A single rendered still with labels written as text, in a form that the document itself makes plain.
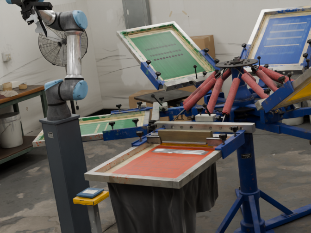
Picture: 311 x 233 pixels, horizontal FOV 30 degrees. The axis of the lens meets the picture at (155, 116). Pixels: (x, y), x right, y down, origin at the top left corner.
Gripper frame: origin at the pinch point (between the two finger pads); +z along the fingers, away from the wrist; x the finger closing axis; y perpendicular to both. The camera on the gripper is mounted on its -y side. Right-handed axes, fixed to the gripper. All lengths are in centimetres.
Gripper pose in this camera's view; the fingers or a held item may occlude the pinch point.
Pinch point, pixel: (42, 30)
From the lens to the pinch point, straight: 303.8
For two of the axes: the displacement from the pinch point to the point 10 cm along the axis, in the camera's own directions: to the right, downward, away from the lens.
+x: -2.0, -3.2, -9.3
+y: -9.2, 3.9, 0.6
